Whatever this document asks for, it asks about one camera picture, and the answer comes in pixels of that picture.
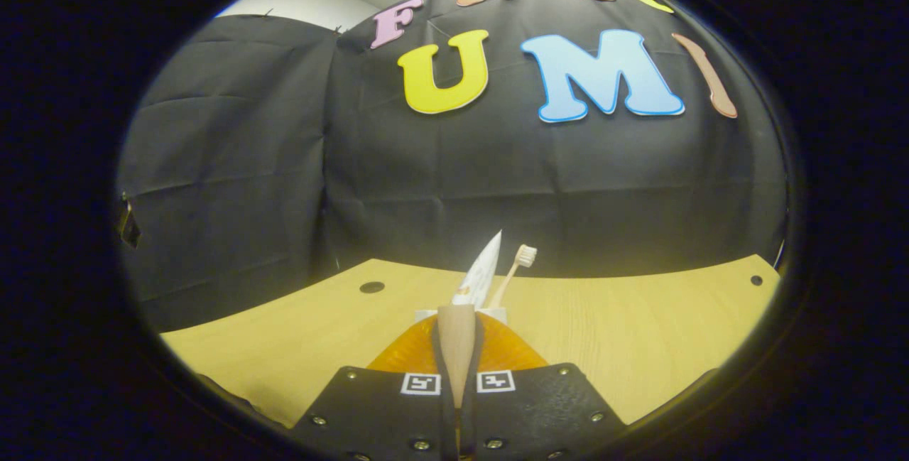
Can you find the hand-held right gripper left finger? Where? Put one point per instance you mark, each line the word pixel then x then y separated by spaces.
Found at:
pixel 376 411

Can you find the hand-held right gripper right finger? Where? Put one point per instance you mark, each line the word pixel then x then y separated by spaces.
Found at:
pixel 540 411

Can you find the wooden toothbrush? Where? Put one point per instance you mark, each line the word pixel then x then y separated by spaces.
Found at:
pixel 513 269

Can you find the white toothpaste tube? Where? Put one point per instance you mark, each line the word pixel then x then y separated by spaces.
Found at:
pixel 484 273

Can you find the black backdrop cloth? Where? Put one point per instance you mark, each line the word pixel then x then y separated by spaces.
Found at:
pixel 284 163

